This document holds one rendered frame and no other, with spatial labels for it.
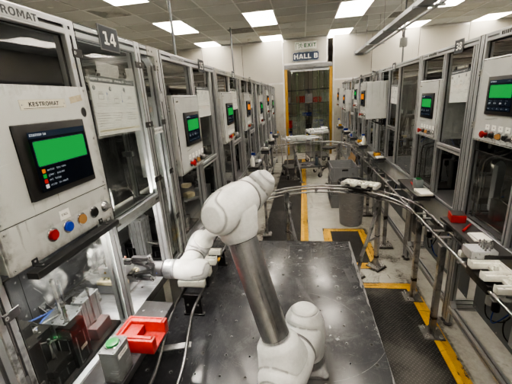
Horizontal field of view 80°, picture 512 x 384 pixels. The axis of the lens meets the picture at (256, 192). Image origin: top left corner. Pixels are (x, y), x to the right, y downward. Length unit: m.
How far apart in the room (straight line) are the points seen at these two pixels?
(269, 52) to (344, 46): 2.07
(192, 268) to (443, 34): 9.50
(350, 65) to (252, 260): 8.81
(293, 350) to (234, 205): 0.53
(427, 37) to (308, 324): 9.33
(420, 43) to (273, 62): 3.93
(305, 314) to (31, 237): 0.93
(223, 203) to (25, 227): 0.52
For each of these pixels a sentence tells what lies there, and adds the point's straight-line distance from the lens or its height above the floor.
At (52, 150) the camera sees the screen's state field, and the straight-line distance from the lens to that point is 1.03.
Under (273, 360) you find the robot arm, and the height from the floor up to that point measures 0.94.
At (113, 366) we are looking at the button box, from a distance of 1.19.
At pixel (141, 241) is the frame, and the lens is 1.84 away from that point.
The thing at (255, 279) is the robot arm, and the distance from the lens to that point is 1.01.
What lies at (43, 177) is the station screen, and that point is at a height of 1.59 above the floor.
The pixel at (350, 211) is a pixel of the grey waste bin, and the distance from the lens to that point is 4.26.
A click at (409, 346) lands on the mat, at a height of 0.01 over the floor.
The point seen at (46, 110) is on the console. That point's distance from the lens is 1.07.
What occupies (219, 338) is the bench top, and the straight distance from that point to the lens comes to 1.61.
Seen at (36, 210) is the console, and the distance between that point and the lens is 1.01.
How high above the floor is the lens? 1.76
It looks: 17 degrees down
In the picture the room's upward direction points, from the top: 4 degrees counter-clockwise
